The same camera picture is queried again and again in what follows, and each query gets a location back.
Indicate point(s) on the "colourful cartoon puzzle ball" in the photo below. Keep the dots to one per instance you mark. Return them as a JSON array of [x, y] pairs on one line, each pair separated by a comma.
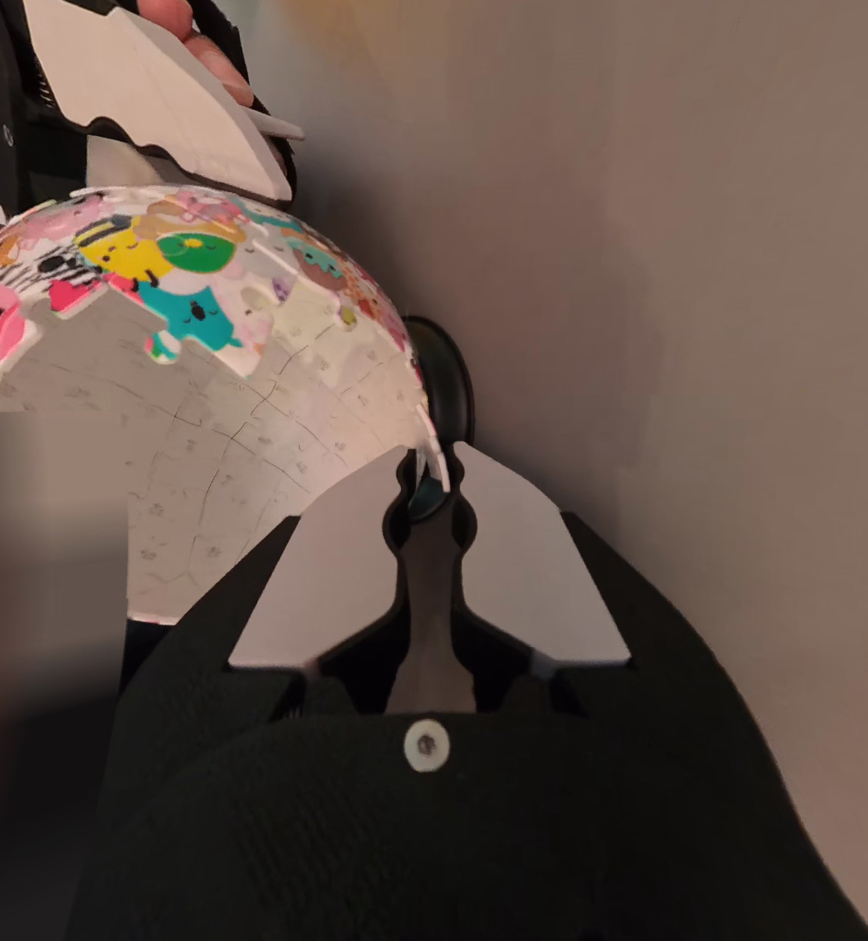
[[220, 331]]

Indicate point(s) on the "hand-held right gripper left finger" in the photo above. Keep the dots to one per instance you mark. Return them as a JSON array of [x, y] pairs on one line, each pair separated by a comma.
[[316, 588]]

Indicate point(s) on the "black round ball stand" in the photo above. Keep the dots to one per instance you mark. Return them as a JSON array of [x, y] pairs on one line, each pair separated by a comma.
[[448, 382]]

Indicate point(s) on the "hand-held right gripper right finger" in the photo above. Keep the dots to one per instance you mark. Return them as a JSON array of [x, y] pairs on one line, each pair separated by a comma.
[[544, 588]]

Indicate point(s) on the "person's left hand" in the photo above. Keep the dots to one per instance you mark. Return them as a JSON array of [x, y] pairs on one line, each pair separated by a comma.
[[213, 59]]

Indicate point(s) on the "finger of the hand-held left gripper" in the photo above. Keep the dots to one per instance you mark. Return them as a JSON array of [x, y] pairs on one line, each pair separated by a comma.
[[169, 103], [125, 165]]

